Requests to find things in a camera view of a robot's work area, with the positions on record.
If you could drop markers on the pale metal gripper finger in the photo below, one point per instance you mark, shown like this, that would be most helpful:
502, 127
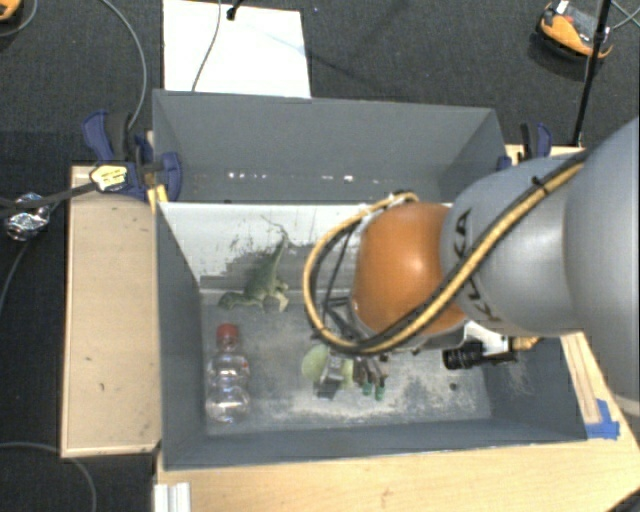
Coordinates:
331, 376

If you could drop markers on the pale green toy fruit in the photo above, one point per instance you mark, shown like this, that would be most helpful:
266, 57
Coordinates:
314, 361

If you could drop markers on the clear plastic bottle red cap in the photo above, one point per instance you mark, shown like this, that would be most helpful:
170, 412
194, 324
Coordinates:
228, 380

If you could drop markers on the green toy dinosaur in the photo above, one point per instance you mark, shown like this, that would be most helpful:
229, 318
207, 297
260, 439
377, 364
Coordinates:
262, 287

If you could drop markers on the grey metal bin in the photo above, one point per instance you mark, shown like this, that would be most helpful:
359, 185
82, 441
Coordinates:
310, 150

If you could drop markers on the pale wood flat board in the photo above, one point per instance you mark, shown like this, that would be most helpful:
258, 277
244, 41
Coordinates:
112, 320

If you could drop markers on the black cylinder on white bracket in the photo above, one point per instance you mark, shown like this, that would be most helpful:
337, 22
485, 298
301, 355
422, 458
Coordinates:
462, 358

